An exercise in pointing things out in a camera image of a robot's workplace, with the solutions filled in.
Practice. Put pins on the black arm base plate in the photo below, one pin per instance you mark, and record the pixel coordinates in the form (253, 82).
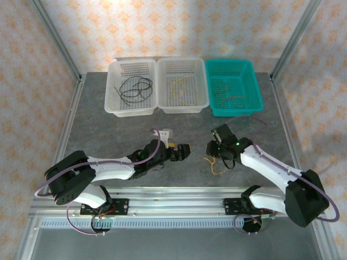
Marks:
(120, 206)
(231, 206)

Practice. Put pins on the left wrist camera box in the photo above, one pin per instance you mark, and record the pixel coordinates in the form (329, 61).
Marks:
(165, 134)

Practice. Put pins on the teal perforated plastic basket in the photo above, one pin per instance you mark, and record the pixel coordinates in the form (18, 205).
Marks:
(252, 89)

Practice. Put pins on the small circuit board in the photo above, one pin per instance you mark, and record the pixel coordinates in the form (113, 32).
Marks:
(267, 220)
(103, 222)

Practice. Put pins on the white perforated plastic basket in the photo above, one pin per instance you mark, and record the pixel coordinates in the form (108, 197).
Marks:
(130, 89)
(181, 67)

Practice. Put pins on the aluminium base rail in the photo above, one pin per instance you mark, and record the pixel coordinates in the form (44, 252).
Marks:
(176, 205)

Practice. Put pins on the aluminium frame post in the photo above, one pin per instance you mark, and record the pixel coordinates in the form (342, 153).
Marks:
(57, 39)
(296, 35)

